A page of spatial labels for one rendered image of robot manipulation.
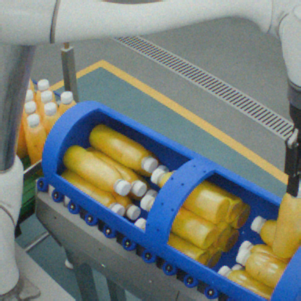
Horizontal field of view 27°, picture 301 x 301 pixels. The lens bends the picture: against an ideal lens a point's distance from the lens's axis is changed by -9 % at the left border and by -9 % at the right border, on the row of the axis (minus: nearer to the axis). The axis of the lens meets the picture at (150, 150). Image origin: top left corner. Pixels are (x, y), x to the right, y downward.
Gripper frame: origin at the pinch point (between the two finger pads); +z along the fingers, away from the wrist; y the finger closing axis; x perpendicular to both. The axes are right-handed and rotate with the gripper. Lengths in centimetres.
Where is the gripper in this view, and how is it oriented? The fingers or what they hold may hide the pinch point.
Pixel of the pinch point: (299, 177)
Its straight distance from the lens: 137.8
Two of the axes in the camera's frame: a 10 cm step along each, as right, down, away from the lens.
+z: 0.5, 7.6, 6.4
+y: 6.7, -5.0, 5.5
